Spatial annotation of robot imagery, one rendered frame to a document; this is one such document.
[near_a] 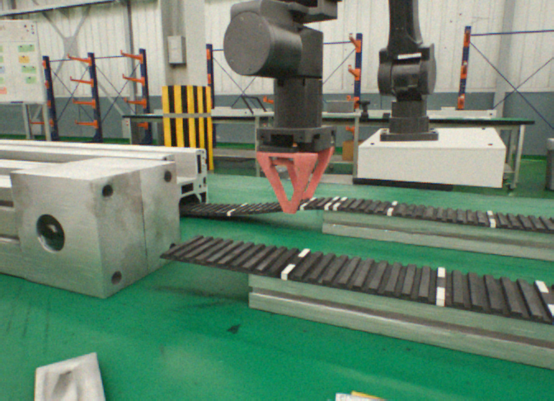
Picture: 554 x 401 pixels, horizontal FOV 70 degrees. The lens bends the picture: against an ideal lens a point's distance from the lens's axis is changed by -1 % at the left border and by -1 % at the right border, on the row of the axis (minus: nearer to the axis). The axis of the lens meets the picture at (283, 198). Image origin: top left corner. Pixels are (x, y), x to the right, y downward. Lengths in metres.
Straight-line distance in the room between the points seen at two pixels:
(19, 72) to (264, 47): 5.82
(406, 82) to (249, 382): 0.71
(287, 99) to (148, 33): 10.17
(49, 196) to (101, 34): 11.22
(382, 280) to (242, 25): 0.26
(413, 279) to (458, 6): 7.90
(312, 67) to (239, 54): 0.09
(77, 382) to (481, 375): 0.22
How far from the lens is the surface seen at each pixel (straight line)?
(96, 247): 0.33
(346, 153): 5.32
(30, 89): 6.07
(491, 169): 0.82
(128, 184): 0.34
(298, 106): 0.45
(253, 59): 0.39
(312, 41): 0.46
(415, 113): 0.89
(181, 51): 3.82
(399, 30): 0.85
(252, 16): 0.40
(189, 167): 0.58
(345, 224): 0.47
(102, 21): 11.55
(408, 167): 0.82
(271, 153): 0.44
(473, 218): 0.46
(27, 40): 6.09
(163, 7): 3.97
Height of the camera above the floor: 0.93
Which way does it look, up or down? 13 degrees down
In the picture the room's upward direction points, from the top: straight up
